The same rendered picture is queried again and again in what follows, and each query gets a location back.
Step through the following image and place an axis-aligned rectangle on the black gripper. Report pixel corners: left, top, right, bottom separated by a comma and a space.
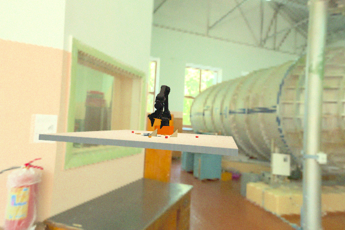
148, 109, 169, 129

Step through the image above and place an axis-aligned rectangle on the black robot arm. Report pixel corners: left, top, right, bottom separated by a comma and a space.
151, 85, 171, 126

